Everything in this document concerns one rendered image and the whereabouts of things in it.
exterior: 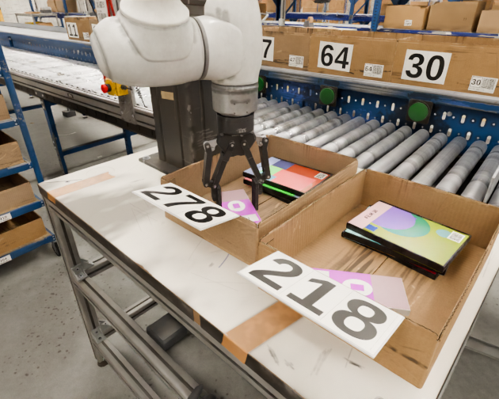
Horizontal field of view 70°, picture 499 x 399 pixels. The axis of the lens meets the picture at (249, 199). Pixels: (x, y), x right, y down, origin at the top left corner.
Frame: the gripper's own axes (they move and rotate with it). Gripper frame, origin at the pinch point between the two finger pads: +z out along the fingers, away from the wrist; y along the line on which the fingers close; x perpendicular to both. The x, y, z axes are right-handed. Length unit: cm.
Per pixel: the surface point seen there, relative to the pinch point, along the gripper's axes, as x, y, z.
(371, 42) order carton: 68, 74, -24
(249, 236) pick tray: -18.4, -2.4, -2.9
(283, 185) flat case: 2.2, 12.1, -0.8
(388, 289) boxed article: -32.9, 17.1, 1.8
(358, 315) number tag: -43.2, 3.8, -7.1
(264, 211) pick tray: -2.1, 5.8, 2.9
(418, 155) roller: 18, 65, 4
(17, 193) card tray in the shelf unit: 100, -79, 38
